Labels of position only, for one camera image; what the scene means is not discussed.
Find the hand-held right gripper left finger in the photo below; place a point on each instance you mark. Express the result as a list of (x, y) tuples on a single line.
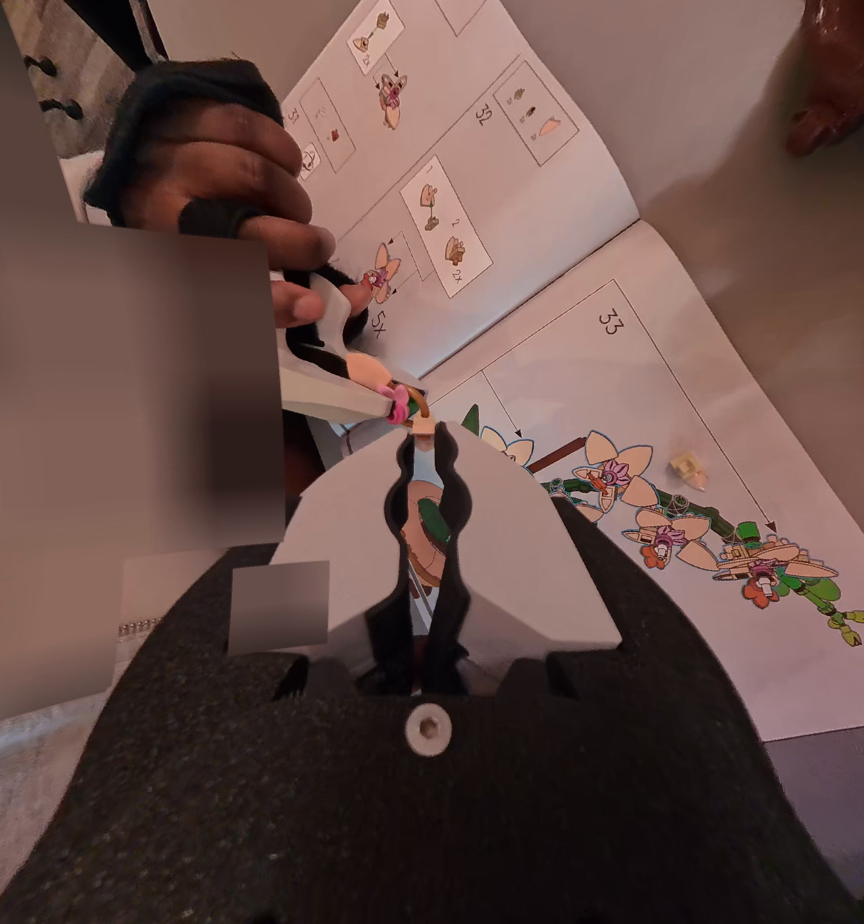
[(345, 520)]

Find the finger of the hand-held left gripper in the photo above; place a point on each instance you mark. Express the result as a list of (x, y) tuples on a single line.
[(316, 393)]

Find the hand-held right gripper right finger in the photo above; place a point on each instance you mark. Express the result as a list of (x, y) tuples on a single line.
[(525, 570)]

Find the pink and gold flower assembly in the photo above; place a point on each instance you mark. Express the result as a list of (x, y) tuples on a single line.
[(392, 401)]

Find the small tan brick piece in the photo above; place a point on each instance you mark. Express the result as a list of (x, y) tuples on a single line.
[(423, 427)]

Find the person's left hand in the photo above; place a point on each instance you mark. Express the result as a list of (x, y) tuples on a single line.
[(222, 166)]

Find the small cream brick piece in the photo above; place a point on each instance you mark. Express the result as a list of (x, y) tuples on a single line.
[(688, 469)]

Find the building instruction booklet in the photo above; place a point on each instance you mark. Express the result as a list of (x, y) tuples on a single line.
[(562, 346)]

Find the pink brick flower pot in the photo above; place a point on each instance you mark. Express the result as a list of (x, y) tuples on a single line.
[(850, 72)]

